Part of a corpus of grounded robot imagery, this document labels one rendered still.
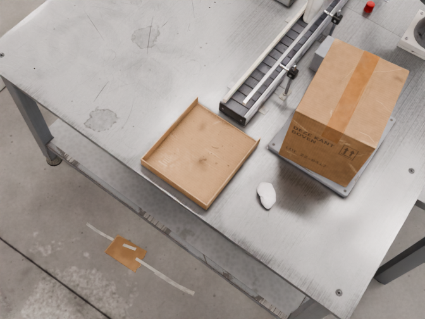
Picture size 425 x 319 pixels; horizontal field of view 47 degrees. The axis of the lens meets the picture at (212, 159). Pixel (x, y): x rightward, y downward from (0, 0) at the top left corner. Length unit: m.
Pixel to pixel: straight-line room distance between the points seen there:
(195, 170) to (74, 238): 1.00
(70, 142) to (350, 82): 1.37
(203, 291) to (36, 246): 0.80
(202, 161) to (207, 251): 0.63
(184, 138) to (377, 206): 0.66
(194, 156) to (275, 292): 0.77
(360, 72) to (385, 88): 0.08
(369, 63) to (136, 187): 1.17
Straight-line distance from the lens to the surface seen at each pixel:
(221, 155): 1.61
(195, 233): 2.15
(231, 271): 2.11
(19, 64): 1.88
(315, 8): 1.86
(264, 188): 1.54
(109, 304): 2.32
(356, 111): 1.44
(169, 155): 1.60
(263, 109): 1.71
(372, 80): 1.51
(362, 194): 1.65
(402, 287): 2.53
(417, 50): 2.02
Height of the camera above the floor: 2.26
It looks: 64 degrees down
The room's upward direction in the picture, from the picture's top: 8 degrees clockwise
